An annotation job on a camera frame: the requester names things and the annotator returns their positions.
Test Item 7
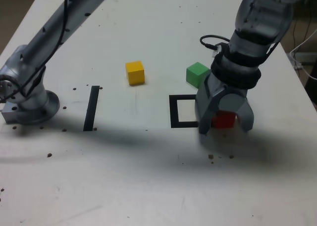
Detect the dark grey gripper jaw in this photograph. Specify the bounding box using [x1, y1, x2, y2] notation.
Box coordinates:
[195, 83, 223, 136]

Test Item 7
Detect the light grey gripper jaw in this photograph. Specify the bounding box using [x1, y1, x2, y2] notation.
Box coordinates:
[219, 90, 255, 132]

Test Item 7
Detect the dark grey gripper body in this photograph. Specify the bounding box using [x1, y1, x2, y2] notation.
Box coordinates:
[204, 72, 248, 98]

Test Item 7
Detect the red cube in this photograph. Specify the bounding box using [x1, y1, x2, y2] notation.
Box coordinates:
[212, 111, 238, 129]

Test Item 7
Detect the green cube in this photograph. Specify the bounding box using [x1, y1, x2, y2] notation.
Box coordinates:
[185, 61, 211, 88]

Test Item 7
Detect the yellow cube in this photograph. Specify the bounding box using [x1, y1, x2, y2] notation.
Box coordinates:
[125, 60, 145, 86]

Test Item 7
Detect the black tape square outline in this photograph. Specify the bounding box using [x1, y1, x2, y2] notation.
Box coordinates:
[168, 94, 200, 129]

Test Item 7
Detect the black tape strip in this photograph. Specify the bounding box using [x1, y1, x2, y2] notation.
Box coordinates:
[83, 85, 100, 132]

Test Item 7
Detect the small silver wrist camera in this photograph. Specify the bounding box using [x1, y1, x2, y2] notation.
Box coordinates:
[211, 44, 223, 57]

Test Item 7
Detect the black camera cable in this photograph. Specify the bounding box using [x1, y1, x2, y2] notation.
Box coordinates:
[199, 34, 231, 51]

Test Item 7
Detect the white cable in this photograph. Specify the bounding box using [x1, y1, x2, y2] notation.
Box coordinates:
[289, 29, 317, 80]

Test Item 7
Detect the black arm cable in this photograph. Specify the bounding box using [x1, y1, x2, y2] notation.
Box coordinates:
[0, 0, 70, 104]

